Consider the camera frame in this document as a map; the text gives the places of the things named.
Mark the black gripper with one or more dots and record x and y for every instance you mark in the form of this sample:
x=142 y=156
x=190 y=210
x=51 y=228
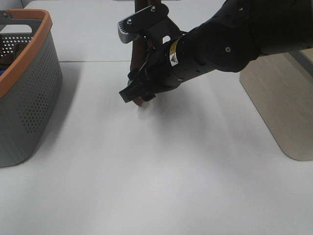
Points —
x=156 y=74

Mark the dark brown towel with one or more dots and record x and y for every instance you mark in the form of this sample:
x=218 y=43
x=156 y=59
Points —
x=140 y=46

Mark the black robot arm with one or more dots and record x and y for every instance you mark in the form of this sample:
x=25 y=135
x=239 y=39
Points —
x=240 y=32

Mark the grey perforated basket orange rim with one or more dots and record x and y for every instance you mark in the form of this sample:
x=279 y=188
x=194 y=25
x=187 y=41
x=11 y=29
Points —
x=30 y=85

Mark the beige basket grey rim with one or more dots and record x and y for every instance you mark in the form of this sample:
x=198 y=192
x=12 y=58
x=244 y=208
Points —
x=281 y=88

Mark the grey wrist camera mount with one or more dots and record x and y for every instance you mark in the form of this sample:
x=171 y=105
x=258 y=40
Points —
x=132 y=26

